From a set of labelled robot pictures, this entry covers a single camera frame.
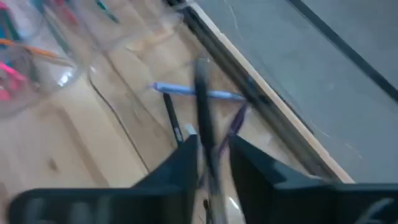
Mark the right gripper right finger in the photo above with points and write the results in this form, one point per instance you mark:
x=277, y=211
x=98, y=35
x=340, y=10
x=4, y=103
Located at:
x=255, y=174

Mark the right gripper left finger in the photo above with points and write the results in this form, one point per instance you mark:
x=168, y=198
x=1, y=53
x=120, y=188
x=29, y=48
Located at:
x=177, y=174

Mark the dark pen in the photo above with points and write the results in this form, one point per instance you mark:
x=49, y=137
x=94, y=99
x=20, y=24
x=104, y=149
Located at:
x=237, y=123

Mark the slim black pen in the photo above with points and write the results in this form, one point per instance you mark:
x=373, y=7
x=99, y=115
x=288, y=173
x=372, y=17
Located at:
x=173, y=119

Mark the black clear-barrel pen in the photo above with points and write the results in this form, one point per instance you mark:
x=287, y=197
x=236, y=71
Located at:
x=203, y=102

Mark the light blue pen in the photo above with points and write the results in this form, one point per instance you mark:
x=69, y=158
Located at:
x=177, y=89

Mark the blue crayon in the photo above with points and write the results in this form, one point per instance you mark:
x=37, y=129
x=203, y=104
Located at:
x=107, y=12

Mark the orange pencil with pink eraser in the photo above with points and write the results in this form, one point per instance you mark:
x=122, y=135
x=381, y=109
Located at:
x=37, y=51

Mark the teal pencil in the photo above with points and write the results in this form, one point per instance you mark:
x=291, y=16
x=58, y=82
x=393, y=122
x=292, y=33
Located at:
x=7, y=28

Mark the clear plastic bin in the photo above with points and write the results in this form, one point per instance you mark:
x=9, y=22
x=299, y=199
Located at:
x=136, y=102
x=140, y=28
x=46, y=71

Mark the red crayon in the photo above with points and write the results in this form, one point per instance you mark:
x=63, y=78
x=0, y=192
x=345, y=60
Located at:
x=66, y=14

